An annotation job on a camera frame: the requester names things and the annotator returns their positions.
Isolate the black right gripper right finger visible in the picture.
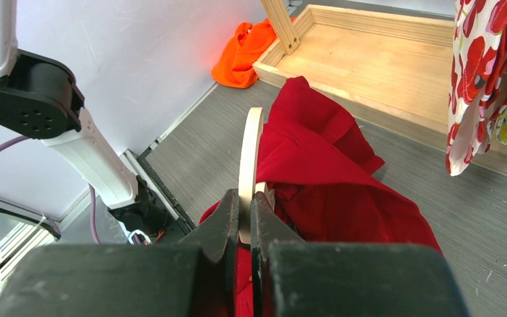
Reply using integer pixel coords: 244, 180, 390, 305
250, 192, 469, 316

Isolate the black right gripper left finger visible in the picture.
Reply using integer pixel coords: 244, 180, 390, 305
0, 189, 239, 316

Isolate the dark red cloth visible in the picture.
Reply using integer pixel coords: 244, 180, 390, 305
199, 76, 443, 317

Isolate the beige wooden hanger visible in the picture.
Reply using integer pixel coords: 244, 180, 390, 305
238, 107, 275, 244

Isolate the red poppy print cloth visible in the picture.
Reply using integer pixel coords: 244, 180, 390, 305
446, 1, 507, 176

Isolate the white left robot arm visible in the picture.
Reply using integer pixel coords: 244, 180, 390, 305
0, 1, 168, 236

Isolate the wooden hanger rack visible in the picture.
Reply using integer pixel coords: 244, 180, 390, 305
253, 1, 507, 176

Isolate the orange cloth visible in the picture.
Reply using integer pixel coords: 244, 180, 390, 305
211, 19, 277, 88

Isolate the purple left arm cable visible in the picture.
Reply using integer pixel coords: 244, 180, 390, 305
0, 134, 102, 245

